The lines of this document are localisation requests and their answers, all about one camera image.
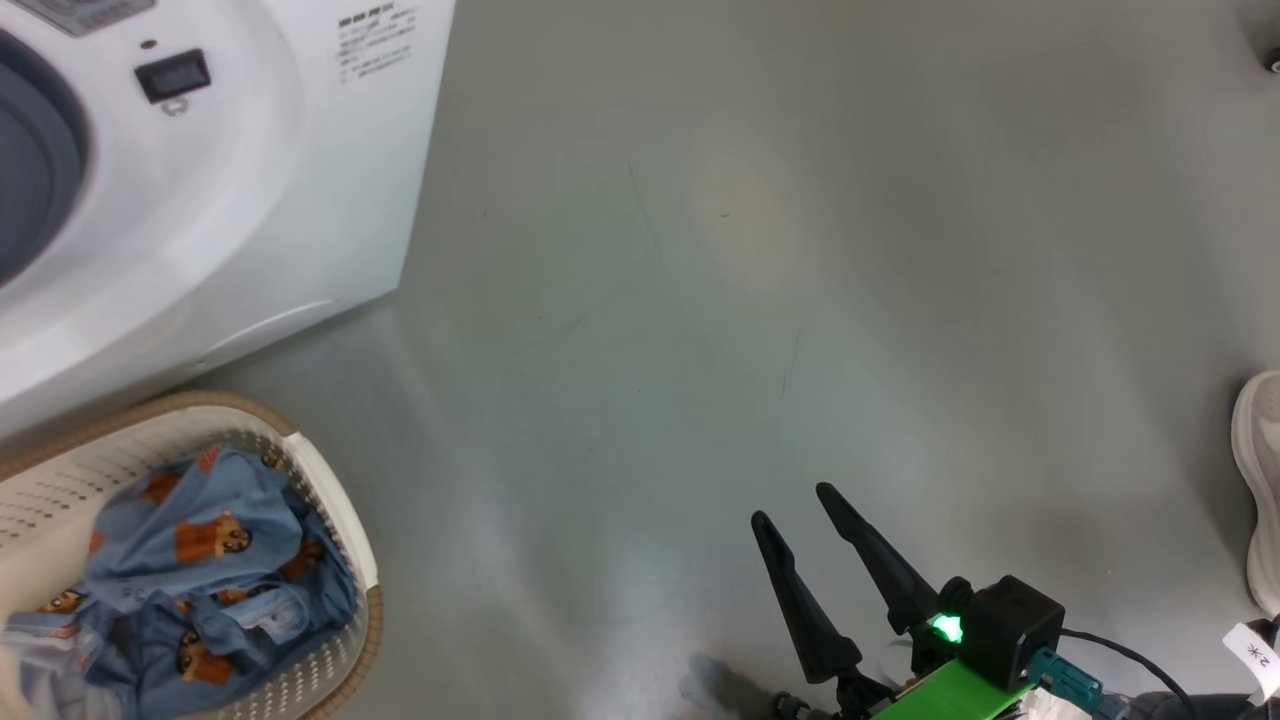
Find grey washer door gasket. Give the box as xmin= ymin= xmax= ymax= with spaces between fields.
xmin=0 ymin=30 xmax=91 ymax=291

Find white front-load washing machine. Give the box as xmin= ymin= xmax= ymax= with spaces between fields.
xmin=0 ymin=0 xmax=457 ymax=441

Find white paper tag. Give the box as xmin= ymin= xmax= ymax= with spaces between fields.
xmin=1222 ymin=622 xmax=1280 ymax=701

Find black washer door latch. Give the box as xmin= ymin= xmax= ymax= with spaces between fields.
xmin=134 ymin=48 xmax=213 ymax=106

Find black right camera cable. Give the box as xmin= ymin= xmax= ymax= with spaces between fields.
xmin=1060 ymin=628 xmax=1201 ymax=720

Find blue bear print clothes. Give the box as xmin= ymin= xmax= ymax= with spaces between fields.
xmin=0 ymin=445 xmax=359 ymax=720

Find cream perforated laundry basket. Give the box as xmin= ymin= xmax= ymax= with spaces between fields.
xmin=0 ymin=390 xmax=384 ymax=720

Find printed text label on washer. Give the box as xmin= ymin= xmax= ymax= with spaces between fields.
xmin=336 ymin=5 xmax=419 ymax=83

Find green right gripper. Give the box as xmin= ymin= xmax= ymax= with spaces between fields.
xmin=750 ymin=482 xmax=1041 ymax=720

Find teal right camera connector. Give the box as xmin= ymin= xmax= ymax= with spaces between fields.
xmin=1028 ymin=648 xmax=1106 ymax=713

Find white shoe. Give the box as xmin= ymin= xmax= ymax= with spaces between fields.
xmin=1230 ymin=370 xmax=1280 ymax=616

